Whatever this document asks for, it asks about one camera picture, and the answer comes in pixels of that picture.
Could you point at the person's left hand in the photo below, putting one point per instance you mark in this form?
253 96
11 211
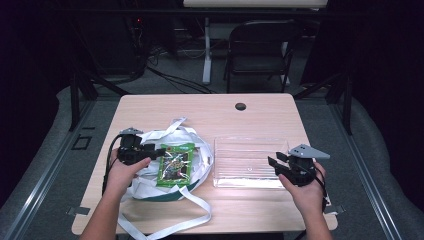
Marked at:
121 176

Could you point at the black folding chair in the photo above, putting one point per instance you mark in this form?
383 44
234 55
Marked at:
263 43

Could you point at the dark equipment with red light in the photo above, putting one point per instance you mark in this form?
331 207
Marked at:
133 36

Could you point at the white tote bag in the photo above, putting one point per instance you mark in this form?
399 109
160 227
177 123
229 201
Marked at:
200 146

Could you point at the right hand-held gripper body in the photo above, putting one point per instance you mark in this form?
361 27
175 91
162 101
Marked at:
301 166

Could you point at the clear plastic container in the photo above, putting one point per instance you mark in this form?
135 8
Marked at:
248 163

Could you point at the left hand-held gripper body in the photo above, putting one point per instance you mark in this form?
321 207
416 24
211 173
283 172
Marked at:
130 154

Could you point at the white desk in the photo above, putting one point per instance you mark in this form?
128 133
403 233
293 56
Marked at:
207 50

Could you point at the black metal stand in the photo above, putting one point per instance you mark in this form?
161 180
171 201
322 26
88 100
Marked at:
75 100
348 106

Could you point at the aluminium floor rail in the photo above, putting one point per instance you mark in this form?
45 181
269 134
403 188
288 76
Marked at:
366 180
40 186

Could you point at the grey tape piece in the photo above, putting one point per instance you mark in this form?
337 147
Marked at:
336 209
79 210

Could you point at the person's right hand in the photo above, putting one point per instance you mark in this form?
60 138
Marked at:
308 196

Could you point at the green snack packet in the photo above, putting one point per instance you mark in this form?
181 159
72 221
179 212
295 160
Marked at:
176 166

